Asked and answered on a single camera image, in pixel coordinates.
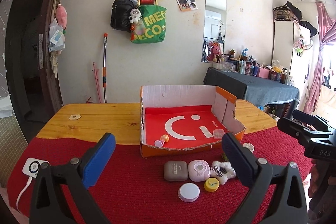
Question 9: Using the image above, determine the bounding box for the white glitter jar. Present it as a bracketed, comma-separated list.
[243, 142, 255, 153]

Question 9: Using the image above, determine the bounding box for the white fluffy star plush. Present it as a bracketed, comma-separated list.
[210, 161, 236, 185]

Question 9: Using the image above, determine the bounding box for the green knitted yarn toy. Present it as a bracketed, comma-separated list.
[222, 153, 229, 161]

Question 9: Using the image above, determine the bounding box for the yellow bottle cap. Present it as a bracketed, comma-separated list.
[204, 177, 221, 192]

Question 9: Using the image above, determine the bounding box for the small clear plastic box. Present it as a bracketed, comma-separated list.
[213, 128, 226, 140]

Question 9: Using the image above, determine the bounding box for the pink round compact case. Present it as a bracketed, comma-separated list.
[188, 160, 211, 182]

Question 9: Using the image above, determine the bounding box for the grey eye shadow case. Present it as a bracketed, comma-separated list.
[163, 161, 189, 182]

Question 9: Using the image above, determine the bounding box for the blonde girl pink dress figurine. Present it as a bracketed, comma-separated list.
[154, 134, 170, 148]

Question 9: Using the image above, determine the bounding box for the white charger pad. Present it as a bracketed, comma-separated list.
[22, 157, 47, 179]

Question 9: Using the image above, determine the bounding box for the dark cloth covered side table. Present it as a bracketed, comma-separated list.
[203, 68, 299, 118]

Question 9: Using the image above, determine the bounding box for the small wooden tag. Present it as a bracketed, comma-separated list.
[69, 114, 81, 121]

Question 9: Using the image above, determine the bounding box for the red knitted table mat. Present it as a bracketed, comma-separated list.
[6, 126, 316, 224]

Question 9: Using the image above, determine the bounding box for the wooden table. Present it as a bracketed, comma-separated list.
[37, 100, 277, 145]

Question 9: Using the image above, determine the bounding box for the white wardrobe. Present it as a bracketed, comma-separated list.
[272, 20, 313, 111]

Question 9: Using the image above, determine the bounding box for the red Miniso paper bag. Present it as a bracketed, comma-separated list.
[144, 105, 228, 149]

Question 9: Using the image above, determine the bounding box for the pink curtain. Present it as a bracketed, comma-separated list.
[303, 1, 335, 114]

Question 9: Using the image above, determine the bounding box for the white orange cardboard box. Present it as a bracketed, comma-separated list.
[140, 85, 245, 157]

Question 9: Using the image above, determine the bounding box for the pink hanger stick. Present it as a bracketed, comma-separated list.
[92, 62, 102, 103]

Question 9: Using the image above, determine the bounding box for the pink rabbit plush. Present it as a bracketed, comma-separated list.
[207, 42, 223, 63]

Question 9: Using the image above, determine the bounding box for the plastic bag on door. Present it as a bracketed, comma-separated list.
[49, 18, 65, 52]

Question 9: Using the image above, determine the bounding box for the green tote bag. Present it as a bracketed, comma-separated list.
[130, 5, 166, 44]

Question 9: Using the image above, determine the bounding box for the black backpack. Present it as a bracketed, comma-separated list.
[110, 0, 138, 32]

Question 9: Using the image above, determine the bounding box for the dark wooden door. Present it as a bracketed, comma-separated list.
[5, 0, 64, 141]

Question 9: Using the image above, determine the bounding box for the white charger cable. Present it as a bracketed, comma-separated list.
[15, 176, 34, 212]

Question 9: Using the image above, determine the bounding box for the orange grey mop handle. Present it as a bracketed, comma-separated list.
[102, 33, 108, 103]

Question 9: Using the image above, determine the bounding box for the wall mirror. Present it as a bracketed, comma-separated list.
[201, 0, 227, 63]

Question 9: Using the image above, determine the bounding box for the white plush keychain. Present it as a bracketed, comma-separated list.
[129, 8, 142, 24]

